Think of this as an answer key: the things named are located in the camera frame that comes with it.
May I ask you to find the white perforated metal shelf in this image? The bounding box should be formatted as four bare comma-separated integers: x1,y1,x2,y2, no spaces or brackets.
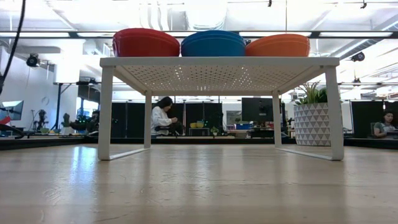
98,56,345,162

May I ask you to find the small red plastic bowl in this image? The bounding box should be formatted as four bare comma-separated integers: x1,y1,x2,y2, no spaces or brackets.
112,30,181,58
112,27,180,47

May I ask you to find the black vertical pole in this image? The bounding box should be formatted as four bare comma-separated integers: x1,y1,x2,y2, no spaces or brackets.
51,82,72,131

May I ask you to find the black computer monitor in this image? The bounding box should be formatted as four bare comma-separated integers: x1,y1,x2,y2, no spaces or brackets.
241,97,274,123

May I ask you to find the seated person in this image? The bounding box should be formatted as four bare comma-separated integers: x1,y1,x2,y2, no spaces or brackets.
373,110,396,139
150,96,178,137

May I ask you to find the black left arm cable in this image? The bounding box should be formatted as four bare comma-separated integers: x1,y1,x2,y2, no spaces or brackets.
0,0,27,96

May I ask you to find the succulent in patterned white pot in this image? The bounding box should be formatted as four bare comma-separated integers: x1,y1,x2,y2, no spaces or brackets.
293,81,332,147

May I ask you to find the black office partition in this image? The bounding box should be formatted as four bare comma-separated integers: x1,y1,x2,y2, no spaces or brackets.
111,101,224,138

